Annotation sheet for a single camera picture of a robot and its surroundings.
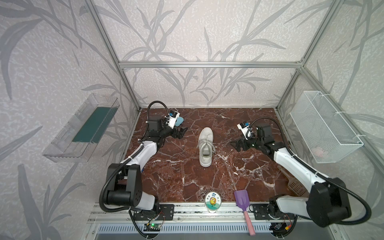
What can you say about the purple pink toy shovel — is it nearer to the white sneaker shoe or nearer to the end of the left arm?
the white sneaker shoe

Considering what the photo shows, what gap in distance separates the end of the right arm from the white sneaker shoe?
0.58 ft

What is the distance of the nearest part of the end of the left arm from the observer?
668 mm

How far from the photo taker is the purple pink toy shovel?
28.9 inches

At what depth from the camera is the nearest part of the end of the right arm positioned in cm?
62

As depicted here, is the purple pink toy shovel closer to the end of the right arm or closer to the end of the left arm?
the end of the right arm

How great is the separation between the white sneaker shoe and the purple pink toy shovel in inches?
8.6

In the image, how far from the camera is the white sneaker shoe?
2.82ft
